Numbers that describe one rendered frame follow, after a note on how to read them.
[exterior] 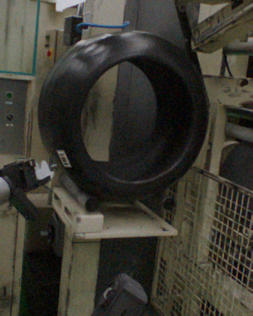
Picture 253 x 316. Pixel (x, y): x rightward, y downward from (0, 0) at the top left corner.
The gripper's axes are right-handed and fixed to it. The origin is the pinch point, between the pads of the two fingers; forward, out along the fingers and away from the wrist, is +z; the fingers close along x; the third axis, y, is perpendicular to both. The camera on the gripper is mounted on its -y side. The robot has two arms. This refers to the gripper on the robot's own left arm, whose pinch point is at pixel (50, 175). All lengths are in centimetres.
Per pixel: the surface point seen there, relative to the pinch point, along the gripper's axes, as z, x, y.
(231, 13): 58, -46, 37
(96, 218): 13.3, -2.9, -18.5
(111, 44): 22.2, -17.2, 34.5
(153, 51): 32, -27, 30
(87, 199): 12.5, -2.1, -11.5
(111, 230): 18.9, -3.7, -24.9
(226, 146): 115, -15, -19
